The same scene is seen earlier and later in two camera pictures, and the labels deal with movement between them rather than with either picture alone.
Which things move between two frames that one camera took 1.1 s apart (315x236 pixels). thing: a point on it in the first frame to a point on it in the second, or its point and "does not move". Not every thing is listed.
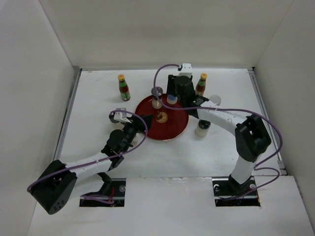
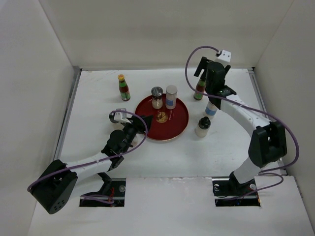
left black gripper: (135, 120) does not move
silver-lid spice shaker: (156, 92) does not move
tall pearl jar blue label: (172, 99) does not move
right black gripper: (171, 82) to (202, 65)
